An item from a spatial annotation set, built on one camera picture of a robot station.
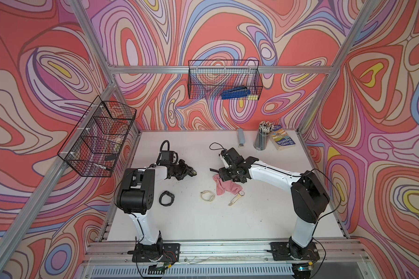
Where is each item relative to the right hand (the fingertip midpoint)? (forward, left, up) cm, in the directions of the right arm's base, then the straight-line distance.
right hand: (225, 178), depth 90 cm
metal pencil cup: (+23, -24, +4) cm, 33 cm away
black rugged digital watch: (+8, +7, -4) cm, 11 cm away
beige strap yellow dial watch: (-6, -8, -6) cm, 11 cm away
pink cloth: (-4, -3, -3) cm, 6 cm away
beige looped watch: (-9, +7, -4) cm, 12 cm away
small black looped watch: (-6, +31, -1) cm, 31 cm away
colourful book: (+29, -38, -3) cm, 48 cm away
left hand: (+8, +17, -2) cm, 19 cm away
